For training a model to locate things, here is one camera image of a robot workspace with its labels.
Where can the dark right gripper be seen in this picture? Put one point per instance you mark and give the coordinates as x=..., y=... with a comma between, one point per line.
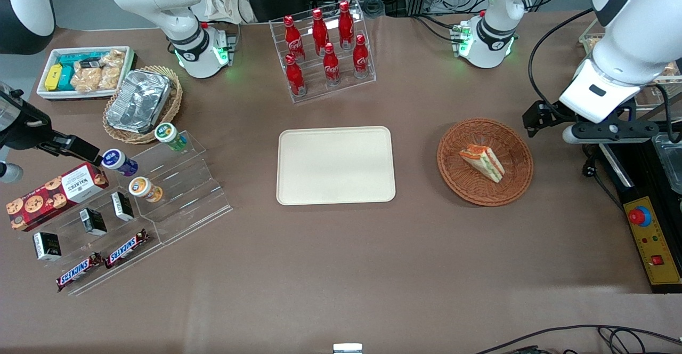
x=25, y=133

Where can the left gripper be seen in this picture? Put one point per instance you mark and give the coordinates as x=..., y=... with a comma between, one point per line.
x=541, y=114

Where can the triangular sandwich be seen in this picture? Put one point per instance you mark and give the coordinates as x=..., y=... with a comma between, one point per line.
x=484, y=163

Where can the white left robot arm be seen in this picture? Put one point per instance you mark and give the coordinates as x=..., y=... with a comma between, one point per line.
x=634, y=29

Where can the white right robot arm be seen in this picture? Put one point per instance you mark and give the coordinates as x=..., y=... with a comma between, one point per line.
x=181, y=23

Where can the light wicker basket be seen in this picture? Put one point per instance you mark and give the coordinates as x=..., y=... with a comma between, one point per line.
x=173, y=106

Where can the brown wicker basket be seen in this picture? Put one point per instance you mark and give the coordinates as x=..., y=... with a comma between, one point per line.
x=458, y=183

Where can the cream plastic tray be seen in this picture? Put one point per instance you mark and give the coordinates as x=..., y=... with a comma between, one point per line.
x=335, y=166

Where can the purple yogurt cup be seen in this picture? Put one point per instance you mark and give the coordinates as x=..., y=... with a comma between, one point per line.
x=118, y=161

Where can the red Walkers shortbread box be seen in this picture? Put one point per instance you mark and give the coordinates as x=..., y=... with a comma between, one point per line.
x=53, y=196

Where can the white plastic bin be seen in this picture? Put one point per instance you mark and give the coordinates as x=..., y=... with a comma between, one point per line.
x=45, y=94

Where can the small black carton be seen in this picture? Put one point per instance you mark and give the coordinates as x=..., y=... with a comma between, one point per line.
x=93, y=222
x=122, y=206
x=47, y=246

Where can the clear acrylic stepped stand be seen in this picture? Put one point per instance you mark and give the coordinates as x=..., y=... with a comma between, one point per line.
x=69, y=220
x=192, y=194

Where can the rice cracker snack bag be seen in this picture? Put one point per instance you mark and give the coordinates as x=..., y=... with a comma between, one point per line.
x=86, y=79
x=112, y=69

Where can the teal snack box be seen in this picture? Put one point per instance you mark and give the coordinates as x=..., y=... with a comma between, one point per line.
x=67, y=79
x=80, y=58

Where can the orange yogurt cup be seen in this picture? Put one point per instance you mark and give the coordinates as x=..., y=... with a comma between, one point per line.
x=144, y=188

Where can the aluminium foil container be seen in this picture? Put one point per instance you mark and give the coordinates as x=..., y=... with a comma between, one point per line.
x=139, y=101

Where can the yellow snack box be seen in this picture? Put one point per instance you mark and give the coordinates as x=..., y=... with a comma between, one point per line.
x=53, y=77

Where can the green yogurt cup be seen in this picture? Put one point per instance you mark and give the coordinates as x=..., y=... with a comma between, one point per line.
x=169, y=134

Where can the fried snack bag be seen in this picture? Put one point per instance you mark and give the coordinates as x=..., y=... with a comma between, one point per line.
x=672, y=69
x=595, y=45

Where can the Snickers bar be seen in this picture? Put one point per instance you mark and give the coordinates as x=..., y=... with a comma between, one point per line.
x=127, y=248
x=79, y=273

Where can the green-lit base connector box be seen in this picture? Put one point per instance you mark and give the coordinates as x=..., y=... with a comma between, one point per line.
x=461, y=39
x=225, y=50

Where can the black machine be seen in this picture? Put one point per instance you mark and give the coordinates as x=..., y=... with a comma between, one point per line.
x=636, y=175

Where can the steel pan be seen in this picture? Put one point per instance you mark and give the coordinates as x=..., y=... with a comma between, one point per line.
x=670, y=162

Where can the red emergency stop button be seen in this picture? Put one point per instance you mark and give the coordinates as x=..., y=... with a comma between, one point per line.
x=639, y=216

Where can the yellow control panel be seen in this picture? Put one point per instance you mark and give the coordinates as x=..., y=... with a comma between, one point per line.
x=654, y=247

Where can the red cola bottle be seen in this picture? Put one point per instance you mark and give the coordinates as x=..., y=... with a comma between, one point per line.
x=319, y=31
x=295, y=77
x=292, y=38
x=331, y=65
x=346, y=24
x=361, y=58

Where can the clear acrylic bottle rack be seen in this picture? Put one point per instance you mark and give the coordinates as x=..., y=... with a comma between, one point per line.
x=314, y=91

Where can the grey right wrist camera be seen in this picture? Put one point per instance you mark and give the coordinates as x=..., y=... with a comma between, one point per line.
x=9, y=173

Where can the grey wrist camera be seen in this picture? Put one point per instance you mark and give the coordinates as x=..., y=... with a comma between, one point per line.
x=613, y=136
x=9, y=173

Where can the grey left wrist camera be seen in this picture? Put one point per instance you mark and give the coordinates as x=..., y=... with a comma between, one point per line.
x=613, y=136

